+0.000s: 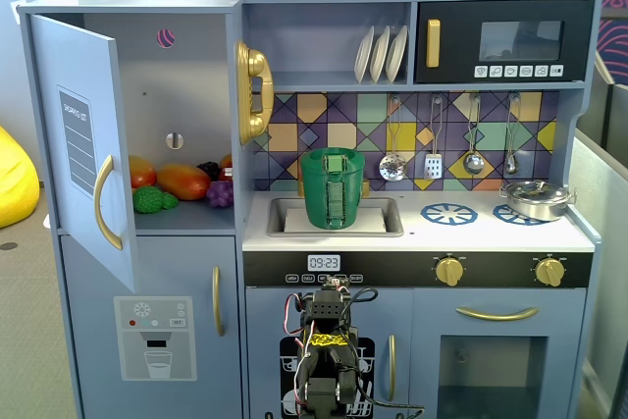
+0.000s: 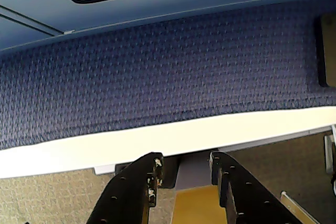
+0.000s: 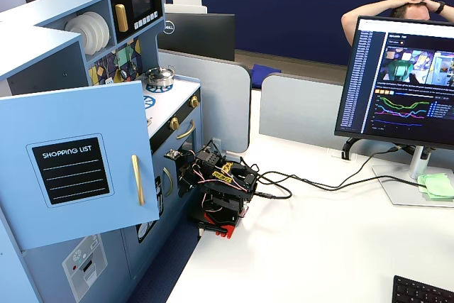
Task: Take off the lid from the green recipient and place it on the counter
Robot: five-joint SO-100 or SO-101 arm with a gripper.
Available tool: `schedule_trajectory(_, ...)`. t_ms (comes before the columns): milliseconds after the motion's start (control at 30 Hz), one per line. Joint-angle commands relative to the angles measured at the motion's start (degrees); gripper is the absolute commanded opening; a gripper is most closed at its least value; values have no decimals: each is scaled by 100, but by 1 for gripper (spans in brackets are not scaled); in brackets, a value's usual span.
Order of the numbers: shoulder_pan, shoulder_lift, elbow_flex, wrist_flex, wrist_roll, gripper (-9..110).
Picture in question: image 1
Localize green bowl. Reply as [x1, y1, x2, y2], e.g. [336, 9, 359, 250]
[307, 148, 362, 175]

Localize steel pot lid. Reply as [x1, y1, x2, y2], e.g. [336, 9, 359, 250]
[503, 179, 569, 201]

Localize blue toy dishwasher door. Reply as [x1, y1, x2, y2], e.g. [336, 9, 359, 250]
[244, 287, 414, 419]

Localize grey toy sink basin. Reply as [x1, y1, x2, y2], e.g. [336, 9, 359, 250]
[267, 196, 405, 237]

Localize green printed container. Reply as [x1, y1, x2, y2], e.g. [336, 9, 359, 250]
[299, 146, 368, 233]

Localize blue toy oven door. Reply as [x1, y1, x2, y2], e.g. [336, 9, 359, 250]
[412, 287, 589, 419]

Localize gold stove knob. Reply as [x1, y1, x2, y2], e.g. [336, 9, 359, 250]
[434, 255, 467, 288]
[533, 255, 567, 288]

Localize blue water dispenser fridge door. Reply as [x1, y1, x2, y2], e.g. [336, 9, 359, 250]
[59, 235, 244, 419]

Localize purple toy grapes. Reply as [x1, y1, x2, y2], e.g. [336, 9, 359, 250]
[205, 180, 235, 209]

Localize metal slotted skimmer spoon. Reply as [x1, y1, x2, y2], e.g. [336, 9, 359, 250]
[378, 94, 409, 183]

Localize metal slotted toy spatula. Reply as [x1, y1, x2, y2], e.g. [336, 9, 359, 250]
[424, 94, 445, 181]

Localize large orange toy mango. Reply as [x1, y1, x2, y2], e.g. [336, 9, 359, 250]
[156, 163, 213, 202]

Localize green toy broccoli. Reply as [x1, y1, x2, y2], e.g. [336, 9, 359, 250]
[131, 185, 180, 215]

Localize metal toy ladle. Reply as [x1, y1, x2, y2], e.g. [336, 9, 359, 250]
[462, 93, 487, 177]

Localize red yellow toy peach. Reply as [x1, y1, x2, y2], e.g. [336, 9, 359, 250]
[128, 154, 158, 189]

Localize small metal toy spoon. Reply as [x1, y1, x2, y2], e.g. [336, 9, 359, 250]
[503, 92, 522, 177]

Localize steel toy cooking pot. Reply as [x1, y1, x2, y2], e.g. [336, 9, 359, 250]
[498, 185, 576, 223]

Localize gold toy telephone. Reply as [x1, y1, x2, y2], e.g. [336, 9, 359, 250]
[234, 40, 275, 147]

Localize white toy plate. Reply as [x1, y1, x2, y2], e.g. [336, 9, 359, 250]
[353, 26, 376, 84]
[368, 25, 392, 84]
[385, 25, 409, 84]

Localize black toy microwave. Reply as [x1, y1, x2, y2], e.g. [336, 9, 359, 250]
[414, 0, 595, 85]

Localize blue shopping list fridge door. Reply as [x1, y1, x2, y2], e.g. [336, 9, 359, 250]
[28, 14, 139, 295]

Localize yellow beanbag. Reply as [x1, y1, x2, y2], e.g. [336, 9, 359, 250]
[0, 125, 40, 231]

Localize red white black servo wires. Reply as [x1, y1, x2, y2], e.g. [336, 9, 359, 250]
[286, 292, 316, 341]

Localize black camera cable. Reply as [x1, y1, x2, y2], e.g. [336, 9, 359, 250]
[348, 288, 426, 418]

